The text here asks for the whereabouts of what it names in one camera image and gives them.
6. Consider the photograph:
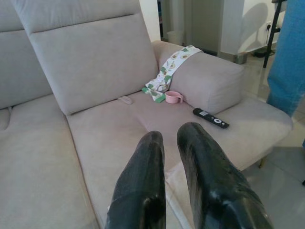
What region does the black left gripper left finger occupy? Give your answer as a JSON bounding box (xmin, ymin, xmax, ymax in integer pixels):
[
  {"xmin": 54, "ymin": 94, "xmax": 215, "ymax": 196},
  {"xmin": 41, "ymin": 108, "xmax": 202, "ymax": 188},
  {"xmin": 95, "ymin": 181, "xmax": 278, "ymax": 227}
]
[{"xmin": 103, "ymin": 130, "xmax": 167, "ymax": 229}]

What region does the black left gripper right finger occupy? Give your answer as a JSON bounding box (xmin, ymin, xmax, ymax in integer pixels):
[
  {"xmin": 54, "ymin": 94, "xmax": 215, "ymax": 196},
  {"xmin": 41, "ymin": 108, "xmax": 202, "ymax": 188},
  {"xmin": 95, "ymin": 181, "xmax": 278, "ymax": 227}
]
[{"xmin": 177, "ymin": 122, "xmax": 275, "ymax": 229}]

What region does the beige sofa armrest cushion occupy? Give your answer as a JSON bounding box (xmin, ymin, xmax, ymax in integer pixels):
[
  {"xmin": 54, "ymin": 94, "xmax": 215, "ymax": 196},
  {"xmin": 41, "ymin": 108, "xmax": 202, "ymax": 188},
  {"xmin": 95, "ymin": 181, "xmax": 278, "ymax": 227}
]
[{"xmin": 152, "ymin": 40, "xmax": 245, "ymax": 115}]

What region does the beige fabric sofa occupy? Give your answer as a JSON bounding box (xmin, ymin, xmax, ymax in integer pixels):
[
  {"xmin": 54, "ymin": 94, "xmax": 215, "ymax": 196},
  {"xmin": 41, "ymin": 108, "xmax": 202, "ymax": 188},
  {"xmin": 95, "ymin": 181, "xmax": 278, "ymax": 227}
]
[{"xmin": 0, "ymin": 0, "xmax": 294, "ymax": 229}]

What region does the beige sofa backrest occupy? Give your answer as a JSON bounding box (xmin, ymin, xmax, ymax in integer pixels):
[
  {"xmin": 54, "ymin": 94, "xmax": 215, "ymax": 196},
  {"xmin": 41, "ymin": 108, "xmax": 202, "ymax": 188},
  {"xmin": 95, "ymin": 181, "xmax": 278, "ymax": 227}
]
[
  {"xmin": 0, "ymin": 0, "xmax": 57, "ymax": 111},
  {"xmin": 10, "ymin": 0, "xmax": 159, "ymax": 116}
]

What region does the black remote control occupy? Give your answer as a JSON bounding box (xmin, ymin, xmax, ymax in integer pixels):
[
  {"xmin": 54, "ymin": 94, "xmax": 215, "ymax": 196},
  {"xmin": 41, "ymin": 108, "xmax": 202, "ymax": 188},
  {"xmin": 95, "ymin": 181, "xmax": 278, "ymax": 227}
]
[{"xmin": 193, "ymin": 107, "xmax": 231, "ymax": 129}]

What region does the small pale pink object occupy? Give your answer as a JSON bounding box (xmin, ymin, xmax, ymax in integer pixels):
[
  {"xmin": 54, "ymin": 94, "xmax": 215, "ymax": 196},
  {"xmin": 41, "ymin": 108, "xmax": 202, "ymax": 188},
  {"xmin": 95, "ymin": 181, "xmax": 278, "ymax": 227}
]
[{"xmin": 118, "ymin": 96, "xmax": 134, "ymax": 105}]

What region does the pink cup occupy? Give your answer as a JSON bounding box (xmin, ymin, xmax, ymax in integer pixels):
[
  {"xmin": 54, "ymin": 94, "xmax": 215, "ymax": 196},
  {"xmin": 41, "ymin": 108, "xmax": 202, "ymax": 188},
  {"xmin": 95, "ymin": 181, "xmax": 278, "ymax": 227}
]
[{"xmin": 164, "ymin": 91, "xmax": 184, "ymax": 104}]

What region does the avocado print cloth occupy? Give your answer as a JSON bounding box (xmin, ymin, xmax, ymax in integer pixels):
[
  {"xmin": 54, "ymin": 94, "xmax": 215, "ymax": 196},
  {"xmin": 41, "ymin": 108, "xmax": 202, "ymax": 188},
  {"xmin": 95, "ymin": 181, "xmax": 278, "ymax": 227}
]
[{"xmin": 142, "ymin": 46, "xmax": 203, "ymax": 104}]

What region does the blue fabric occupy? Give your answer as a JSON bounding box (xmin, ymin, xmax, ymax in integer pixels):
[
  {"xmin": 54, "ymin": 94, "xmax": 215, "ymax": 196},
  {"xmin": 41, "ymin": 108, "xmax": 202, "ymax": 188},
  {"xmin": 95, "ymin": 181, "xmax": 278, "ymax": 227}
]
[{"xmin": 266, "ymin": 0, "xmax": 305, "ymax": 118}]

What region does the white waste bin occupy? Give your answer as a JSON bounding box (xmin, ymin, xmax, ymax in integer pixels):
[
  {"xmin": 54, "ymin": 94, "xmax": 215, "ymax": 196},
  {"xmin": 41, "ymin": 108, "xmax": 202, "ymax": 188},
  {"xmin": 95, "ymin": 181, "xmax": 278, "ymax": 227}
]
[{"xmin": 166, "ymin": 30, "xmax": 184, "ymax": 46}]

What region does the black metal stand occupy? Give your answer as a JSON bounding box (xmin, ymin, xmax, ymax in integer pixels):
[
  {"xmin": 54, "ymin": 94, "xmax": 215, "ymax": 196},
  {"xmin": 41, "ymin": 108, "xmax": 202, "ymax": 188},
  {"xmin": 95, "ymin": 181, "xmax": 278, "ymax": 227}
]
[{"xmin": 263, "ymin": 0, "xmax": 288, "ymax": 69}]

